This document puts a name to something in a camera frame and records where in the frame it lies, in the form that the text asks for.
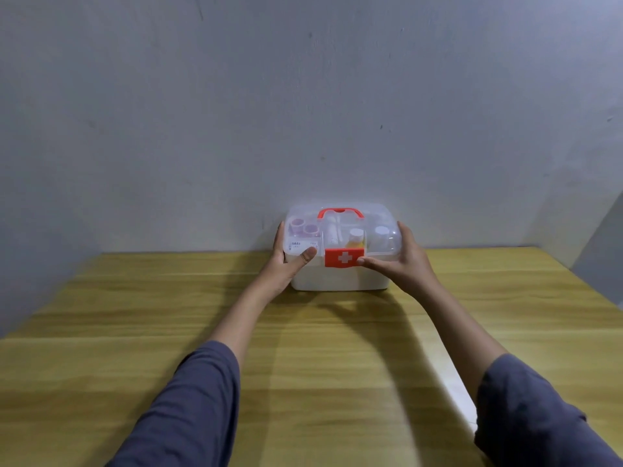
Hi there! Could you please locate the person's left hand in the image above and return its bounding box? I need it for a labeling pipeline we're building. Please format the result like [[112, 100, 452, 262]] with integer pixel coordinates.
[[256, 221, 318, 301]]

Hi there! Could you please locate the person's right hand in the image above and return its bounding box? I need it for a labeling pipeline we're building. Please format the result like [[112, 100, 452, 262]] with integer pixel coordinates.
[[358, 221, 439, 300]]

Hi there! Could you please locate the person's right forearm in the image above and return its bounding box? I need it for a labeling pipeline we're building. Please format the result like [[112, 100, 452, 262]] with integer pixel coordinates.
[[413, 276, 623, 467]]

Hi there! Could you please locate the person's left forearm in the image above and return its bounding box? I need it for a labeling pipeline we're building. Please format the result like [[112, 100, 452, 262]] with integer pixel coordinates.
[[106, 284, 283, 467]]

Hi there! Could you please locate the white first aid box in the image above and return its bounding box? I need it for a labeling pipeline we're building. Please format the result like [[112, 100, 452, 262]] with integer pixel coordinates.
[[283, 202, 403, 293]]

